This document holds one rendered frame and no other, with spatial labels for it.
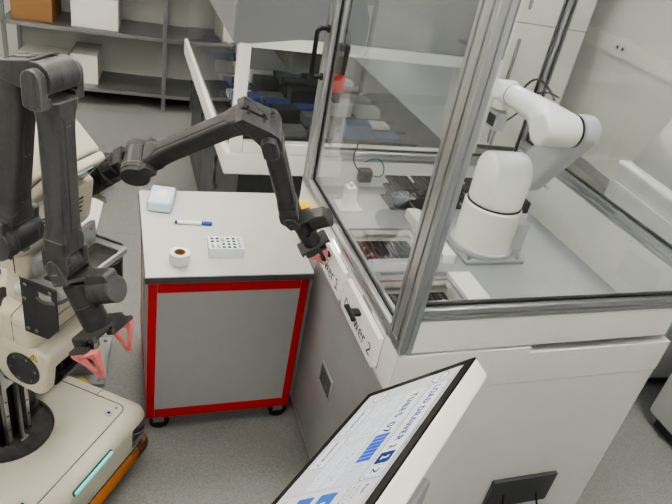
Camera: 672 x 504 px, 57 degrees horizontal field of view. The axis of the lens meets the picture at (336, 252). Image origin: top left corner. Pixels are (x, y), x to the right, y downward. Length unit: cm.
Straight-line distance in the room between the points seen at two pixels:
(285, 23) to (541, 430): 174
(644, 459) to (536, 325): 153
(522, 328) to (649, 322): 46
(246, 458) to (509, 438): 102
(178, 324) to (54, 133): 119
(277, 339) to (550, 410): 100
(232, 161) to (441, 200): 146
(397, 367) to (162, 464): 117
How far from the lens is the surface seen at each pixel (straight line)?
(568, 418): 222
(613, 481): 304
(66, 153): 123
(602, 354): 206
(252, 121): 150
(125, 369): 289
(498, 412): 201
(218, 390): 250
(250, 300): 224
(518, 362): 187
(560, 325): 186
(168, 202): 247
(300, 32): 258
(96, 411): 234
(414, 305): 154
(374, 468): 109
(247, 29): 254
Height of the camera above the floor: 197
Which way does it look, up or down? 31 degrees down
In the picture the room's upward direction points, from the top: 11 degrees clockwise
